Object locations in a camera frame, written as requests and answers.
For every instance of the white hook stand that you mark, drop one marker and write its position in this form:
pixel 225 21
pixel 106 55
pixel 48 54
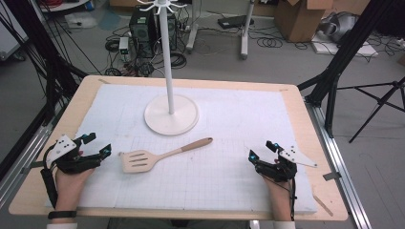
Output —
pixel 170 117

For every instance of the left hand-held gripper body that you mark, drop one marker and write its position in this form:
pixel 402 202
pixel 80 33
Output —
pixel 63 148

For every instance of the black tripod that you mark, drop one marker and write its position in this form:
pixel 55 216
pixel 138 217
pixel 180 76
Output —
pixel 379 101

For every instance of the wooden slotted spatula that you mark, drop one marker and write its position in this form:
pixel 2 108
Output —
pixel 140 160

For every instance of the white grid mat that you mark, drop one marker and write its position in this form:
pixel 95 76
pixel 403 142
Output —
pixel 223 165

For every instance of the person's left hand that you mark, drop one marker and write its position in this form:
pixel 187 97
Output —
pixel 68 187

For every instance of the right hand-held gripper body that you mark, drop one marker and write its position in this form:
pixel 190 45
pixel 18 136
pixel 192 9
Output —
pixel 280 168

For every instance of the metal bracket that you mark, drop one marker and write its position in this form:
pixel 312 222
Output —
pixel 331 176

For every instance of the white flat board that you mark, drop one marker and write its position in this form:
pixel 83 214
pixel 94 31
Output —
pixel 366 49

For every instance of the cardboard box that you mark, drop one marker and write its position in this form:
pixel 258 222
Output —
pixel 299 19

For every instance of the brown tape strip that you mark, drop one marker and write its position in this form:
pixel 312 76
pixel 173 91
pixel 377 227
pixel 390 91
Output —
pixel 323 205

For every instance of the small white power box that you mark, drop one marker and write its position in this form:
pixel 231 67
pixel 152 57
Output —
pixel 123 44

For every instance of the white stand leg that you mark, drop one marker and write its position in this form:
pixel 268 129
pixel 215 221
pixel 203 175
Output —
pixel 245 41
pixel 192 35

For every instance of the person's right hand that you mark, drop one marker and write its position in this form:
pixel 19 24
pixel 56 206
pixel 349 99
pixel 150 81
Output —
pixel 280 191

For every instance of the black computer tower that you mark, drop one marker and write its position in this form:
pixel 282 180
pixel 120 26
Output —
pixel 143 35

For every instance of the flat black device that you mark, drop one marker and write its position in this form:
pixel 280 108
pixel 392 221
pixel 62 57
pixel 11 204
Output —
pixel 234 21

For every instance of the aluminium frame rail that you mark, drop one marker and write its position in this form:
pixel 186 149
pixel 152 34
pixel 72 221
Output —
pixel 337 165
pixel 19 171

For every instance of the black frame post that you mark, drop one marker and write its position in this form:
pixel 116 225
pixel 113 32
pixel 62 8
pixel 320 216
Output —
pixel 344 54
pixel 47 57

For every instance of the grey rounded appliance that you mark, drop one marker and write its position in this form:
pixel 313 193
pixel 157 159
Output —
pixel 340 25

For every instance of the black wristband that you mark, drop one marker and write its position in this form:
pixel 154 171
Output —
pixel 62 214

